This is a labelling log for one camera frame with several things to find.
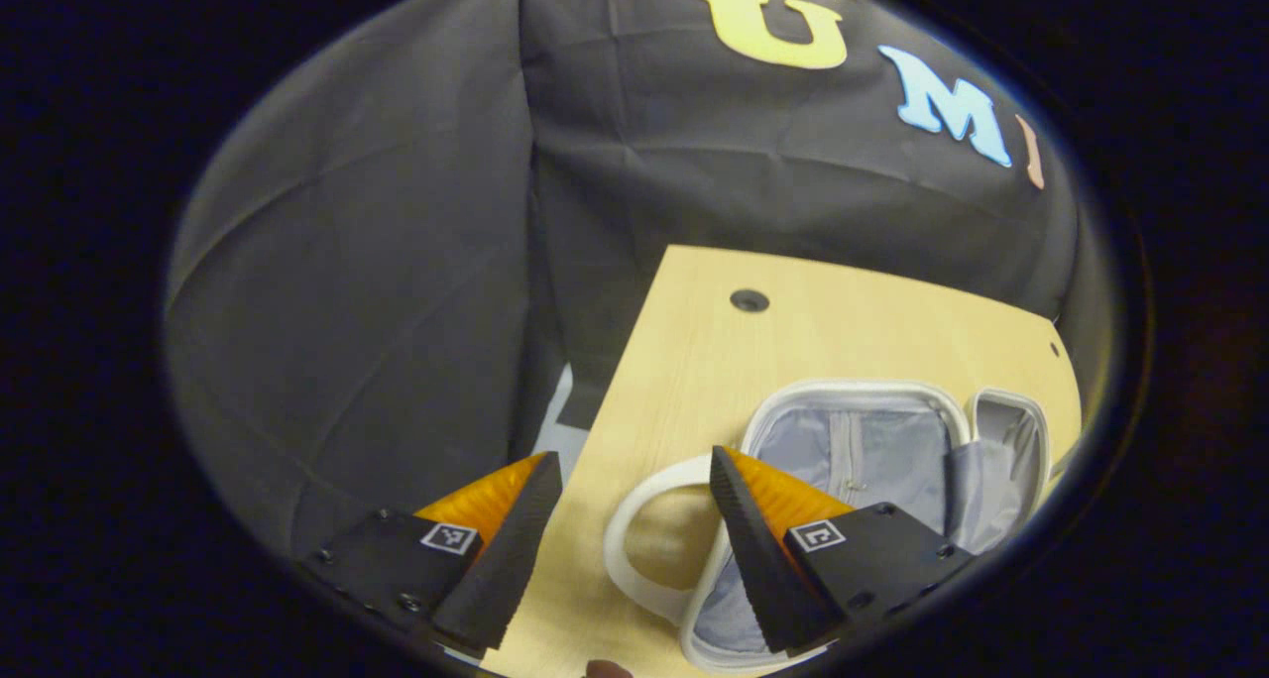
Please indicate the white suitcase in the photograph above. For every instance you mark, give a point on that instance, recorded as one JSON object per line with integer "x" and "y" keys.
{"x": 872, "y": 450}

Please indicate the black backdrop cloth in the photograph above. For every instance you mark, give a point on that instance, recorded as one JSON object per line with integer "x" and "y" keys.
{"x": 397, "y": 262}

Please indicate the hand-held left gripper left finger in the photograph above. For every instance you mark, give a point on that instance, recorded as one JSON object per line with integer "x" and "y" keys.
{"x": 506, "y": 559}

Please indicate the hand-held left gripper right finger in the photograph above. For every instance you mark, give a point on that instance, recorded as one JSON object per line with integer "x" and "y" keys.
{"x": 758, "y": 569}

